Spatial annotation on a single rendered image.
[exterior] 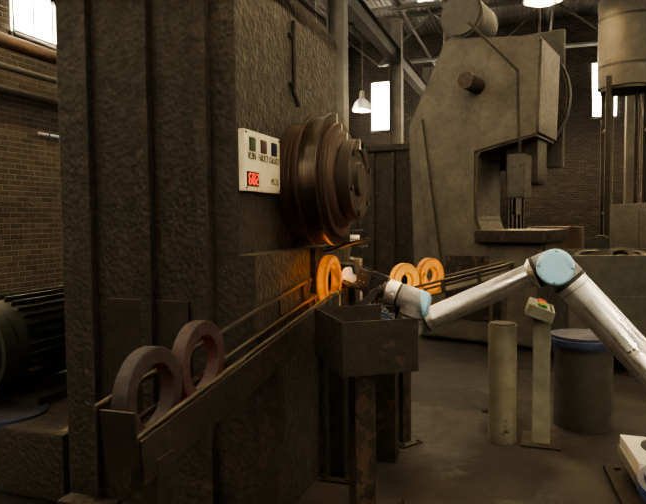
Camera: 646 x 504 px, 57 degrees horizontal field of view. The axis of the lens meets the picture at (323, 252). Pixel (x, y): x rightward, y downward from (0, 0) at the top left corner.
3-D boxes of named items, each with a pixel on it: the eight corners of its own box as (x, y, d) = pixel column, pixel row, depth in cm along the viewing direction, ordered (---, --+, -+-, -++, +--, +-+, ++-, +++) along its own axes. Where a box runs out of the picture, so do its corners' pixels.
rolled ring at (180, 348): (222, 311, 140) (209, 310, 141) (178, 334, 122) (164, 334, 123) (228, 386, 143) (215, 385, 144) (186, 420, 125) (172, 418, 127)
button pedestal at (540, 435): (520, 449, 253) (521, 303, 250) (521, 430, 275) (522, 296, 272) (561, 453, 248) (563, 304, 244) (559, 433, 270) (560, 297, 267)
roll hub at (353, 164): (335, 219, 201) (335, 134, 199) (358, 218, 227) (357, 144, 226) (351, 218, 199) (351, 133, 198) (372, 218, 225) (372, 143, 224)
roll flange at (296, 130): (269, 248, 199) (267, 105, 197) (316, 242, 243) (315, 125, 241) (297, 248, 196) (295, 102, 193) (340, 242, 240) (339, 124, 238)
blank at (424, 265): (413, 260, 264) (418, 261, 261) (437, 255, 273) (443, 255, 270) (415, 295, 266) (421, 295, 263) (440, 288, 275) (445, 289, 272)
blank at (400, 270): (386, 266, 255) (392, 266, 252) (413, 260, 264) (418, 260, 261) (389, 301, 257) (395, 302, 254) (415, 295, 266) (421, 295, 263)
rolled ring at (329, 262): (341, 254, 225) (333, 253, 226) (324, 257, 208) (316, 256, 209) (342, 303, 226) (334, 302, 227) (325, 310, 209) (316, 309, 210)
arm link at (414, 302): (423, 321, 215) (432, 295, 214) (390, 309, 219) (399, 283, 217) (427, 317, 224) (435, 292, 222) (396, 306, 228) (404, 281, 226)
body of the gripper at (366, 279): (363, 266, 230) (392, 276, 227) (356, 287, 231) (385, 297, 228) (357, 267, 223) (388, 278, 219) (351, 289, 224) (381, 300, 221)
